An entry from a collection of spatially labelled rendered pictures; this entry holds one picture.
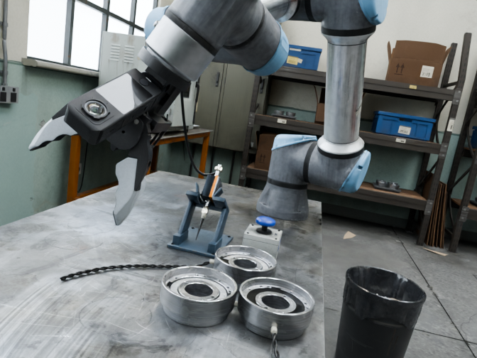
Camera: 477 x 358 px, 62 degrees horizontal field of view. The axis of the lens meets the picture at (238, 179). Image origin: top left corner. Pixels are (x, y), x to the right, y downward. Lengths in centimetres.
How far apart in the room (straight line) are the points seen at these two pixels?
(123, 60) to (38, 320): 253
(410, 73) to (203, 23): 374
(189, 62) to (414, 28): 434
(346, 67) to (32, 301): 73
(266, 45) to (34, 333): 45
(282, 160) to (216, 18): 66
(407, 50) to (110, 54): 265
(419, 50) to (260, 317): 379
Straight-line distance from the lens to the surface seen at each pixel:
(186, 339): 52
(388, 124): 412
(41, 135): 55
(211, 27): 47
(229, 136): 443
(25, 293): 62
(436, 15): 482
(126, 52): 295
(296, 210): 110
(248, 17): 50
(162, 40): 48
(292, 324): 54
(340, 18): 89
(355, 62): 93
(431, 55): 418
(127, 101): 46
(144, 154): 49
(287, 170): 107
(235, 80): 443
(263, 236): 78
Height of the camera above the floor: 109
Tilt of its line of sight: 11 degrees down
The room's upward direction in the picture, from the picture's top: 9 degrees clockwise
